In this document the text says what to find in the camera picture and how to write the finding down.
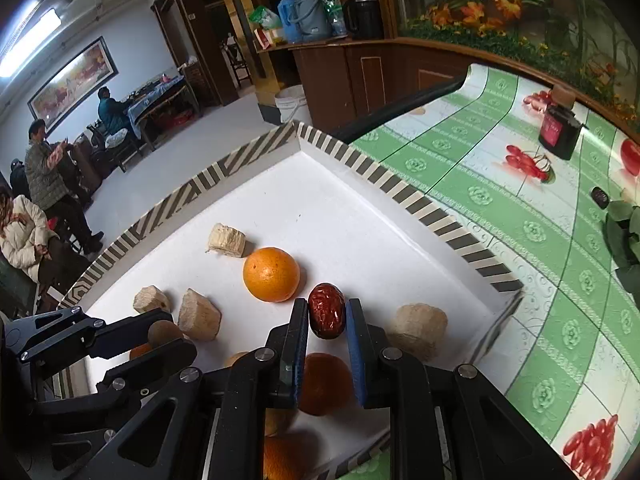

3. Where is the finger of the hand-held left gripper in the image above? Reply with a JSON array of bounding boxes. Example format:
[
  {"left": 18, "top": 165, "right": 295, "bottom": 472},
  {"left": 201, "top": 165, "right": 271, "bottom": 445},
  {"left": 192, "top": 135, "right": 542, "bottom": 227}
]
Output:
[
  {"left": 4, "top": 305, "right": 176, "bottom": 378},
  {"left": 95, "top": 337, "right": 198, "bottom": 401}
]

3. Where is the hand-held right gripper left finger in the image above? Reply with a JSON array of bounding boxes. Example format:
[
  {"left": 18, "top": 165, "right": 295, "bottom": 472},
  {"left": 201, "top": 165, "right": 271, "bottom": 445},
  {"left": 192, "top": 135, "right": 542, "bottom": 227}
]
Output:
[{"left": 75, "top": 297, "right": 311, "bottom": 480}]

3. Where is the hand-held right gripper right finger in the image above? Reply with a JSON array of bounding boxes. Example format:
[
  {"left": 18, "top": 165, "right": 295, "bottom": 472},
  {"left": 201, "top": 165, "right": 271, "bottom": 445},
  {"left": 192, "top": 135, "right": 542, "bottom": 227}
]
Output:
[{"left": 346, "top": 298, "right": 576, "bottom": 480}]

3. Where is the beige puffed snack piece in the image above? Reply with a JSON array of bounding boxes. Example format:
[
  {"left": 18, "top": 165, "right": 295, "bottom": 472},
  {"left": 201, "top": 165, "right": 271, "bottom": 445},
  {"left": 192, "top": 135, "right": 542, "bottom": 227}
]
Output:
[
  {"left": 177, "top": 288, "right": 222, "bottom": 342},
  {"left": 132, "top": 285, "right": 172, "bottom": 315},
  {"left": 205, "top": 223, "right": 247, "bottom": 259},
  {"left": 385, "top": 303, "right": 449, "bottom": 363}
]

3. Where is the red date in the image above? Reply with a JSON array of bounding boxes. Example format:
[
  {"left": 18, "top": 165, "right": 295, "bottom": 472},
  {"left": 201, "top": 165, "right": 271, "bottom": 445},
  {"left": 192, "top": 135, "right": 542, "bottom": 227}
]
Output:
[{"left": 307, "top": 282, "right": 347, "bottom": 341}]

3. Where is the white tray with striped rim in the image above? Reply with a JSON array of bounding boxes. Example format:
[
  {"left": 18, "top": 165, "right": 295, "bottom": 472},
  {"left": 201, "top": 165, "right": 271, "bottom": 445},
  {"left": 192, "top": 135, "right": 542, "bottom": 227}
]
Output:
[{"left": 57, "top": 120, "right": 526, "bottom": 480}]

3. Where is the green checkered tablecloth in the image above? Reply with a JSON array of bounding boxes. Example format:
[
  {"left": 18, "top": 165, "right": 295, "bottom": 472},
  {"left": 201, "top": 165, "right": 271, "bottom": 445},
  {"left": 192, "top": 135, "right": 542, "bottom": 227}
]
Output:
[{"left": 345, "top": 62, "right": 640, "bottom": 480}]

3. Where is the white plastic bucket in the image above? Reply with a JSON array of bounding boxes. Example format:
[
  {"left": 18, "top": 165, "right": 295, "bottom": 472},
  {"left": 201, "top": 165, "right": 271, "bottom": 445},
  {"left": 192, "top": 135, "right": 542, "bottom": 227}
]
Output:
[{"left": 274, "top": 85, "right": 307, "bottom": 125}]

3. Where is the table with blue cloth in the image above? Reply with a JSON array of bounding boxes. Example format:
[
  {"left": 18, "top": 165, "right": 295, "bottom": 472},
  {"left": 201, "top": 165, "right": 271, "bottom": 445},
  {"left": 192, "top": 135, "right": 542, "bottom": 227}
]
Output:
[{"left": 127, "top": 72, "right": 198, "bottom": 136}]

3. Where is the low wooden cabinet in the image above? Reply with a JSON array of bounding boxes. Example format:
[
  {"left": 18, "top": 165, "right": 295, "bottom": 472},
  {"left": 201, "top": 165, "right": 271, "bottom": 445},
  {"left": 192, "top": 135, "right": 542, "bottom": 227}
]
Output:
[{"left": 287, "top": 37, "right": 471, "bottom": 131}]

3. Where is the green leafy vegetable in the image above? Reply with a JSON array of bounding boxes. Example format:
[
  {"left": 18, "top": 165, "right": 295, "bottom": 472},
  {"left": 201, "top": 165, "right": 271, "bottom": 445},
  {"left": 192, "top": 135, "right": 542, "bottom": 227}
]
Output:
[{"left": 602, "top": 200, "right": 640, "bottom": 306}]

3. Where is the dark jar with red label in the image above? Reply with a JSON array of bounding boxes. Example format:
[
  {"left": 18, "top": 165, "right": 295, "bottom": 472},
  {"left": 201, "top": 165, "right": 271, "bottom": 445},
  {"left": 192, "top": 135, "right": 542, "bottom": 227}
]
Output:
[{"left": 537, "top": 85, "right": 583, "bottom": 161}]

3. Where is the tall wooden wardrobe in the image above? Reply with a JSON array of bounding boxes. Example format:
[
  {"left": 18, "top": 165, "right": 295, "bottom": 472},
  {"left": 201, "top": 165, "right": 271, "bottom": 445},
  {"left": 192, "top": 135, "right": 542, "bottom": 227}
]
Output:
[{"left": 152, "top": 0, "right": 241, "bottom": 111}]

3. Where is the ceiling light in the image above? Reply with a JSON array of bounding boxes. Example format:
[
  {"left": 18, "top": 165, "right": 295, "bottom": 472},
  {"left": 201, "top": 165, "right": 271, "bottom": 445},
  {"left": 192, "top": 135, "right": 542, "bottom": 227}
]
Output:
[{"left": 0, "top": 7, "right": 63, "bottom": 78}]

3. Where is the blue thermos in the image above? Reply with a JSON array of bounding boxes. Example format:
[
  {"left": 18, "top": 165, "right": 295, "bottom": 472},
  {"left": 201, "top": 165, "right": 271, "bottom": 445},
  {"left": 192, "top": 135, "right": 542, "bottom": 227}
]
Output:
[{"left": 277, "top": 0, "right": 303, "bottom": 45}]

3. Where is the green and white bag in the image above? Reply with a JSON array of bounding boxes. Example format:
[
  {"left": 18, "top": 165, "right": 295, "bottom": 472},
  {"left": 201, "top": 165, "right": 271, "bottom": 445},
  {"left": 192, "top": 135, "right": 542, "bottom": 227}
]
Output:
[{"left": 249, "top": 5, "right": 283, "bottom": 31}]

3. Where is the clear bottle with green label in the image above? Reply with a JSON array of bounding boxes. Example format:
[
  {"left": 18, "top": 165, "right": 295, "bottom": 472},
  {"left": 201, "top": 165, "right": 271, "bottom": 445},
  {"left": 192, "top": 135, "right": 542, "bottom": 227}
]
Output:
[{"left": 322, "top": 0, "right": 348, "bottom": 37}]

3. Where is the grey-blue thermos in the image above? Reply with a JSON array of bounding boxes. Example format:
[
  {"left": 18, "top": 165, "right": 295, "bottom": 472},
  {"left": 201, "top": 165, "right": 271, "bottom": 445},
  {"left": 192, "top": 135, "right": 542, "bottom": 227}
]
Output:
[{"left": 294, "top": 0, "right": 335, "bottom": 40}]

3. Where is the black pot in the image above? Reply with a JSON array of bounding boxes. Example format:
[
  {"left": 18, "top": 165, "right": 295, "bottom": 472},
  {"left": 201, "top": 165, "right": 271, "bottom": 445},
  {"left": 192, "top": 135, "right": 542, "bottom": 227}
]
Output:
[{"left": 345, "top": 0, "right": 385, "bottom": 40}]

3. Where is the framed wall painting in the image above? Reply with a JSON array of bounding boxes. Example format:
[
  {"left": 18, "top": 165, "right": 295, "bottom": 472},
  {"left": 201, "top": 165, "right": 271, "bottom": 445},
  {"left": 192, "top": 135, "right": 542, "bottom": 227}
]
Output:
[{"left": 27, "top": 36, "right": 120, "bottom": 123}]

